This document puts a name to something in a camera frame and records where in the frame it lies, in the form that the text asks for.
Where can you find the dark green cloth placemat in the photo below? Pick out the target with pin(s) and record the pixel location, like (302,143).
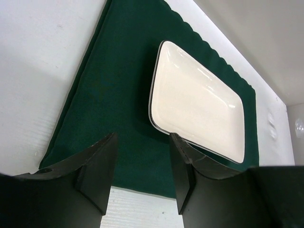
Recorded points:
(111,93)

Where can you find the white rectangular plate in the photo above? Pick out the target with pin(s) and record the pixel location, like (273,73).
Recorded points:
(187,99)

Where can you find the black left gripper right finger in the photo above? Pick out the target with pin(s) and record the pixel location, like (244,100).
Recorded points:
(212,195)

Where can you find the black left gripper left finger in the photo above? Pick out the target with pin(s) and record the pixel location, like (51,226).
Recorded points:
(72,193)

